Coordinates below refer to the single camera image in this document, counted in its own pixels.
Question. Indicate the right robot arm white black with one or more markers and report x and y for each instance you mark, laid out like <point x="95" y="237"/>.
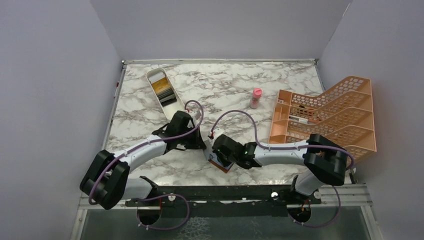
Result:
<point x="326" y="162"/>

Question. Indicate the white credit card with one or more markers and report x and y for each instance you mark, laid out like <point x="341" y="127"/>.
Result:
<point x="208" y="152"/>

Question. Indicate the orange plastic file organizer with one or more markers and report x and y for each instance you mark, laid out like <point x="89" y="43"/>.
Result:
<point x="343" y="114"/>

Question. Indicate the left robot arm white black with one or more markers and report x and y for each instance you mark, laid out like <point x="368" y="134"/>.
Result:
<point x="107" y="181"/>

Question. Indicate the pink small bottle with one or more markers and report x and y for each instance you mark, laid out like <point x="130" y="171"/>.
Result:
<point x="255" y="98"/>

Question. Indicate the white oblong plastic tray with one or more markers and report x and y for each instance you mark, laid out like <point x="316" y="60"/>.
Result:
<point x="171" y="109"/>

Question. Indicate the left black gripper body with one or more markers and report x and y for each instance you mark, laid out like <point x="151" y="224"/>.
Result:
<point x="187" y="141"/>

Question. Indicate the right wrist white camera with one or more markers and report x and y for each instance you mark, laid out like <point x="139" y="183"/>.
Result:
<point x="215" y="133"/>

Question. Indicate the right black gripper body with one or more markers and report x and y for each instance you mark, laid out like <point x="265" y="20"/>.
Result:
<point x="226" y="160"/>

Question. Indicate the wrist white camera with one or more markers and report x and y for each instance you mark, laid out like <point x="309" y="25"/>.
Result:
<point x="215" y="133"/>
<point x="196" y="117"/>

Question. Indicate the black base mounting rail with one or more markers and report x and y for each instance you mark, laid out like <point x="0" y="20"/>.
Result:
<point x="222" y="201"/>

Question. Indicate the brown leather card holder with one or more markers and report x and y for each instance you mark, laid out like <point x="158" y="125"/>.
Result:
<point x="214" y="160"/>

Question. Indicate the stack of credit cards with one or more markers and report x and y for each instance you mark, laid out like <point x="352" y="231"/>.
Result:
<point x="162" y="88"/>

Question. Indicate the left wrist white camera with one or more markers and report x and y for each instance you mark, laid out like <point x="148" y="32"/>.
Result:
<point x="196" y="117"/>

